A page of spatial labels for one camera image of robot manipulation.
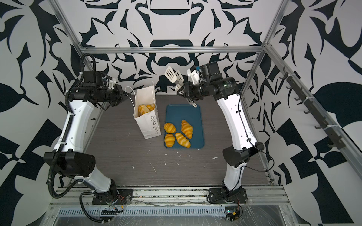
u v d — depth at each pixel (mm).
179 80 710
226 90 453
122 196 733
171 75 685
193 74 615
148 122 811
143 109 909
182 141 911
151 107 955
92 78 560
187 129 958
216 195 744
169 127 950
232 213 711
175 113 1082
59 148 415
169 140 908
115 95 649
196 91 588
